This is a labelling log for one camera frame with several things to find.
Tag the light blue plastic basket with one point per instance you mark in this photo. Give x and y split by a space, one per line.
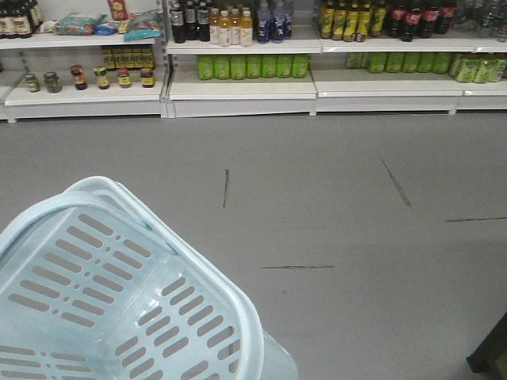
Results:
95 286

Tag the dark pickle glass jar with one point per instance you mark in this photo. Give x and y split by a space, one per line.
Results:
52 82

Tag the green drink bottle pack right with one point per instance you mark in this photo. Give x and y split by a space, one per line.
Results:
402 62

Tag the green drink bottle pack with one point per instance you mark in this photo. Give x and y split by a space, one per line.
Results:
241 67
402 62

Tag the green-lid glass jar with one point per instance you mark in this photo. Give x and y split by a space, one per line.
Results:
32 83

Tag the yellow-label sauce jar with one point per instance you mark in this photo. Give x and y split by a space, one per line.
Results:
101 77

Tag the black wooden produce stand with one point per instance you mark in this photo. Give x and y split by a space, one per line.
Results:
484 358

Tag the white store shelving unit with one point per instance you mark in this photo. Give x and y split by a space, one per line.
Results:
55 35

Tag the dark sauce jar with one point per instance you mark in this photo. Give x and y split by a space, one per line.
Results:
147 77

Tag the red-lid sauce jar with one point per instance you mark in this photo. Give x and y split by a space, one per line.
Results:
78 76

